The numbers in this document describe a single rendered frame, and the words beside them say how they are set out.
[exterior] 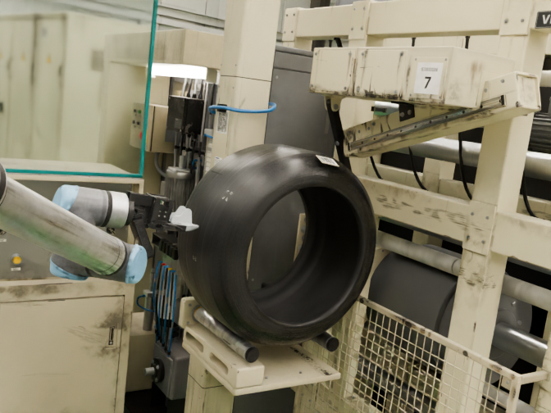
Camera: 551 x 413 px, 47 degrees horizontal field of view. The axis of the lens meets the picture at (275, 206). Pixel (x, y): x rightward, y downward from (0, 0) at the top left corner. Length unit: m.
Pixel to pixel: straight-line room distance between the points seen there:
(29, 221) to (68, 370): 1.29
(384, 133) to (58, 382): 1.41
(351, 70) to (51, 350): 1.38
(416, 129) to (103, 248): 0.98
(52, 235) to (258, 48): 1.04
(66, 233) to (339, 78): 1.05
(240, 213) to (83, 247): 0.48
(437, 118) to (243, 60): 0.62
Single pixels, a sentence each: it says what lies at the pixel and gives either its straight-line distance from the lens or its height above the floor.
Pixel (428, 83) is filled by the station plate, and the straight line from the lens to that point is 1.72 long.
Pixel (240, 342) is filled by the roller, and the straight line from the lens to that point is 1.84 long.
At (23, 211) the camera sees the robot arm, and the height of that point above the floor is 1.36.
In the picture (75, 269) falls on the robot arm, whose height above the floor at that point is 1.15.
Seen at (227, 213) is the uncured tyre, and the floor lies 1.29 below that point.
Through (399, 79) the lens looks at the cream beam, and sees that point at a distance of 1.80.
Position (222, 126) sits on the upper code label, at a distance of 2.07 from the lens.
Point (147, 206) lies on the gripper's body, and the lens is 1.65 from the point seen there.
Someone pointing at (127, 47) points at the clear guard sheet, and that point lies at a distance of 2.28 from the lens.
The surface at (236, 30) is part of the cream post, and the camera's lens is 2.06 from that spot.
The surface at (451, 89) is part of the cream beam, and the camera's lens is 1.69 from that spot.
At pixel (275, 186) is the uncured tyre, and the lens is 1.68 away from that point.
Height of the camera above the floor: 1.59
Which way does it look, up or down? 9 degrees down
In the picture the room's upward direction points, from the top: 7 degrees clockwise
